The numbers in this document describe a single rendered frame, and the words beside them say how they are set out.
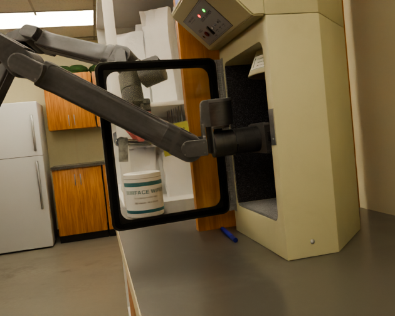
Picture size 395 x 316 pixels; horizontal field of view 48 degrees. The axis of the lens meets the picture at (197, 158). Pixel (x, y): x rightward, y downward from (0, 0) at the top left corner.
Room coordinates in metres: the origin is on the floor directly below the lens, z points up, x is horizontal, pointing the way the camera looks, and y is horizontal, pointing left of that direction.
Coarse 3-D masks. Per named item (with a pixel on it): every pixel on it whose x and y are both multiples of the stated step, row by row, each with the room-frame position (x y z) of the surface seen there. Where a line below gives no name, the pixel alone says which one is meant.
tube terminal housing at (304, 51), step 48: (288, 0) 0.85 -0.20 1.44; (336, 0) 0.99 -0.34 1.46; (240, 48) 0.99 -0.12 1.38; (288, 48) 0.85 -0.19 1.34; (336, 48) 0.96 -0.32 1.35; (288, 96) 0.85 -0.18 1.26; (336, 96) 0.93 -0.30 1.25; (288, 144) 0.85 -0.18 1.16; (336, 144) 0.91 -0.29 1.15; (288, 192) 0.85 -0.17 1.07; (336, 192) 0.88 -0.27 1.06; (288, 240) 0.84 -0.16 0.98; (336, 240) 0.87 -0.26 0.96
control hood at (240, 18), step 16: (192, 0) 0.96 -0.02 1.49; (208, 0) 0.91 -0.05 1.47; (224, 0) 0.86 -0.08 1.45; (240, 0) 0.83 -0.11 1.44; (256, 0) 0.84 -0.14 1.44; (176, 16) 1.11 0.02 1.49; (224, 16) 0.92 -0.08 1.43; (240, 16) 0.88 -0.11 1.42; (256, 16) 0.85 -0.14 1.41; (192, 32) 1.12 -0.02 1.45; (240, 32) 0.97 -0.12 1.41; (208, 48) 1.14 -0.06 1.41
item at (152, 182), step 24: (120, 72) 1.06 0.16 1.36; (144, 72) 1.08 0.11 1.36; (168, 72) 1.10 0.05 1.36; (192, 72) 1.12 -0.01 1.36; (120, 96) 1.06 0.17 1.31; (144, 96) 1.08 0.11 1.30; (168, 96) 1.10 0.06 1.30; (192, 96) 1.12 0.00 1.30; (168, 120) 1.09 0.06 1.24; (192, 120) 1.11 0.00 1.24; (144, 144) 1.07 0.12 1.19; (120, 168) 1.05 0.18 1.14; (144, 168) 1.07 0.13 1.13; (168, 168) 1.09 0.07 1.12; (192, 168) 1.11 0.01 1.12; (216, 168) 1.13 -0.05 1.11; (120, 192) 1.05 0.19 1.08; (144, 192) 1.07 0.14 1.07; (168, 192) 1.09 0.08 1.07; (192, 192) 1.11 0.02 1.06; (216, 192) 1.13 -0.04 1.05; (144, 216) 1.06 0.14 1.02
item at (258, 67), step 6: (258, 54) 0.98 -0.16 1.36; (258, 60) 0.97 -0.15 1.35; (252, 66) 0.99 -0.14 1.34; (258, 66) 0.96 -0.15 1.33; (252, 72) 0.98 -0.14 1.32; (258, 72) 0.95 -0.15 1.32; (264, 72) 0.94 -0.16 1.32; (252, 78) 1.04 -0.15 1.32; (258, 78) 1.06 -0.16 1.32; (264, 78) 1.07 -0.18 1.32
